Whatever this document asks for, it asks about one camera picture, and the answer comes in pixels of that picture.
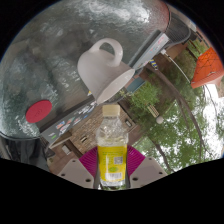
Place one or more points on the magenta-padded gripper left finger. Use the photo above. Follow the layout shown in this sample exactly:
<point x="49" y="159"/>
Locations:
<point x="75" y="173"/>

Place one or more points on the black wall lamp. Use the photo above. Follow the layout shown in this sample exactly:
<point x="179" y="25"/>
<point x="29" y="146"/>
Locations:
<point x="128" y="123"/>

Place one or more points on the orange patio umbrella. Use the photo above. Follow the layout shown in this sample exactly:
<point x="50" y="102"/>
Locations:
<point x="208" y="68"/>

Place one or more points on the grey wall box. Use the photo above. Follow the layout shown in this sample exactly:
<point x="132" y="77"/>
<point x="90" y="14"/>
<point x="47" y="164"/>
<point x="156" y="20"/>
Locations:
<point x="66" y="150"/>

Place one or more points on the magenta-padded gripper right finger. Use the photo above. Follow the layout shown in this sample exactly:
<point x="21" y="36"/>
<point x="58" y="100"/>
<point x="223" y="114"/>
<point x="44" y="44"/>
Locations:
<point x="148" y="173"/>

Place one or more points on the flat round red coaster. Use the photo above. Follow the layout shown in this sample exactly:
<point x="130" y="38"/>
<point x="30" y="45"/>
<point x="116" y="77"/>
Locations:
<point x="39" y="111"/>

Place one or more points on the blue yellow striped cone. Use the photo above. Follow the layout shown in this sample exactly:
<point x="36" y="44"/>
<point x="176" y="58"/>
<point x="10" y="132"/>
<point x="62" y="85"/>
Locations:
<point x="153" y="64"/>

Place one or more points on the clear bottle with yellow label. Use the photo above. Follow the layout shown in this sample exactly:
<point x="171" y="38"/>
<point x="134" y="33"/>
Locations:
<point x="112" y="156"/>

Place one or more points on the globe-topped lamp post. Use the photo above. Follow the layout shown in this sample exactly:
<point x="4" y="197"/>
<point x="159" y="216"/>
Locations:
<point x="156" y="115"/>

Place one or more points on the grey laptop with stickers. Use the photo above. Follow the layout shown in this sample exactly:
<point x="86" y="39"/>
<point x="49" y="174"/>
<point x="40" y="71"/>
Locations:
<point x="150" y="50"/>

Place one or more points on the white ceramic mug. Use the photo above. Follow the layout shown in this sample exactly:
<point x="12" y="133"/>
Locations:
<point x="96" y="70"/>

